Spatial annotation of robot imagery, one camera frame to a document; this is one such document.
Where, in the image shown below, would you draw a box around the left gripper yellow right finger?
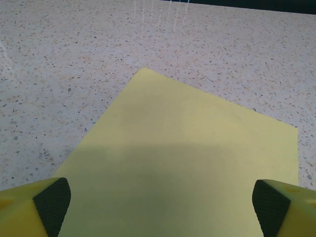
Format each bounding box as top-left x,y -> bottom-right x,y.
252,179 -> 316,237

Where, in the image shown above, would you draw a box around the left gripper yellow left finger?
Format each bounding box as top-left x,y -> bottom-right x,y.
0,177 -> 72,237

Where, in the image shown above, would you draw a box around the yellow cloth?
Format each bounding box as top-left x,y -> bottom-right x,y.
52,67 -> 299,237

